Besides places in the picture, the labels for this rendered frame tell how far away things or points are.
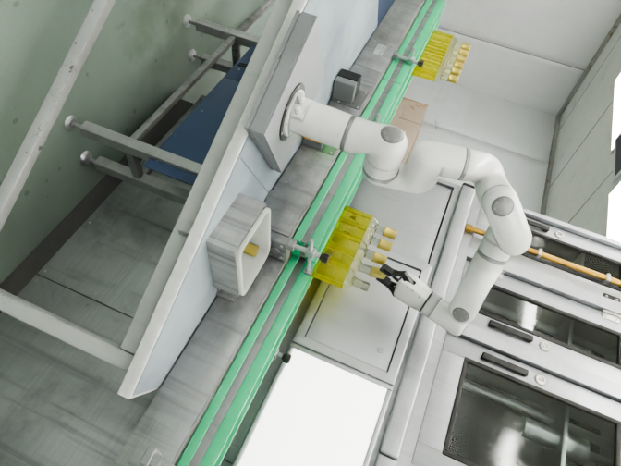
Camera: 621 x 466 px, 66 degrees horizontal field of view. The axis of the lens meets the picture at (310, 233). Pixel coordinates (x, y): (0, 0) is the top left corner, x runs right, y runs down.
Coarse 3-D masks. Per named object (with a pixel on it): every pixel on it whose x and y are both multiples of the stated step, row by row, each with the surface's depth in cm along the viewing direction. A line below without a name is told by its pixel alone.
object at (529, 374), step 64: (384, 192) 194; (448, 192) 197; (448, 256) 174; (512, 256) 181; (576, 256) 183; (512, 320) 165; (576, 320) 167; (448, 384) 149; (512, 384) 151; (576, 384) 153; (384, 448) 133; (448, 448) 138; (512, 448) 140; (576, 448) 141
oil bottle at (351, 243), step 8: (336, 232) 157; (328, 240) 155; (336, 240) 155; (344, 240) 155; (352, 240) 155; (360, 240) 155; (344, 248) 154; (352, 248) 153; (360, 248) 154; (360, 256) 154
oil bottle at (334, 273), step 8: (320, 264) 149; (328, 264) 149; (336, 264) 149; (312, 272) 150; (320, 272) 148; (328, 272) 148; (336, 272) 148; (344, 272) 148; (352, 272) 148; (328, 280) 150; (336, 280) 148; (344, 280) 147; (352, 280) 147; (344, 288) 150
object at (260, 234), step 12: (264, 216) 125; (252, 228) 117; (264, 228) 129; (252, 240) 136; (264, 240) 134; (240, 252) 113; (264, 252) 138; (240, 264) 116; (252, 264) 135; (240, 276) 120; (252, 276) 133; (240, 288) 125
